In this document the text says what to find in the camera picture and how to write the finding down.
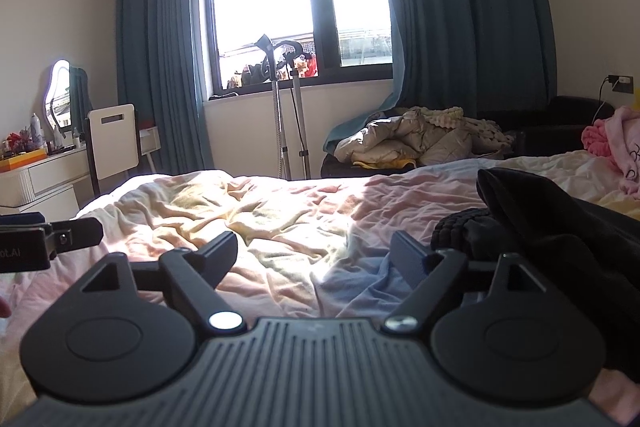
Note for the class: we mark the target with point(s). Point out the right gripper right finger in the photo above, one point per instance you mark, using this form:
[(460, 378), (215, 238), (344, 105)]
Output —
[(433, 277)]

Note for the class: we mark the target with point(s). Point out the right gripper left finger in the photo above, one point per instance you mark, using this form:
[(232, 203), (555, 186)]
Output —
[(191, 279)]

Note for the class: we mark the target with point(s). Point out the black pants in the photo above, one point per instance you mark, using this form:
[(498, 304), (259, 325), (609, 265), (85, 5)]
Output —
[(586, 252)]

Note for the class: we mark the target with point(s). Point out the pink clothes pile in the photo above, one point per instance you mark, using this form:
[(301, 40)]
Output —
[(617, 140)]

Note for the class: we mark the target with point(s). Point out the white dresser desk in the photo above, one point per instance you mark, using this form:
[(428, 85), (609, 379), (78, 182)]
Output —
[(47, 186)]

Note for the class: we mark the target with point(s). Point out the orange box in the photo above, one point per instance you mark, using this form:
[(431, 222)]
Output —
[(22, 160)]

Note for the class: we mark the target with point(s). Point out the beige puffer jacket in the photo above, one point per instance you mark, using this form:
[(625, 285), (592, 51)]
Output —
[(422, 137)]

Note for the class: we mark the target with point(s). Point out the white chair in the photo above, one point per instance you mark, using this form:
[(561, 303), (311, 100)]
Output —
[(113, 144)]

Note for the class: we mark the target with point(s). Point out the metal crutch left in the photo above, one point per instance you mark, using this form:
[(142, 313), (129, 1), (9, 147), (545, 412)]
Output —
[(265, 44)]

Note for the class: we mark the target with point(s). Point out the metal crutch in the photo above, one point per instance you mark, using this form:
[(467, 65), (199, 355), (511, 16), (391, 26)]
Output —
[(297, 106), (265, 44)]

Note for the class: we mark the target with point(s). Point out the wavy mirror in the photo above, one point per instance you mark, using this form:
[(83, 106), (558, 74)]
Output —
[(66, 102)]

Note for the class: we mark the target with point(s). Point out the black sofa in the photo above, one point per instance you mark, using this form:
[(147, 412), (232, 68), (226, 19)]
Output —
[(553, 129)]

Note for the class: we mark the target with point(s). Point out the left teal curtain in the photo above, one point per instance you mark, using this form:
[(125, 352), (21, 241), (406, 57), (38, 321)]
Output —
[(158, 73)]

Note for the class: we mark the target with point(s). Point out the teal curtain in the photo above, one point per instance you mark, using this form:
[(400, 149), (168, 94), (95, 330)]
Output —
[(485, 56), (158, 73)]

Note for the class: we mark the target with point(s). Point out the metal crutch right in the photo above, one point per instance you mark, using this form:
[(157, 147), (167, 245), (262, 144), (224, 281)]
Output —
[(297, 106)]

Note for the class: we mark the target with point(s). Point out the right teal curtain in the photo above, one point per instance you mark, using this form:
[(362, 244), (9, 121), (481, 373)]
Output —
[(485, 56)]

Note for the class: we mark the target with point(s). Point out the wall power socket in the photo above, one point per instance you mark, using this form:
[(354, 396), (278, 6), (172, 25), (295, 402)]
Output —
[(621, 83)]

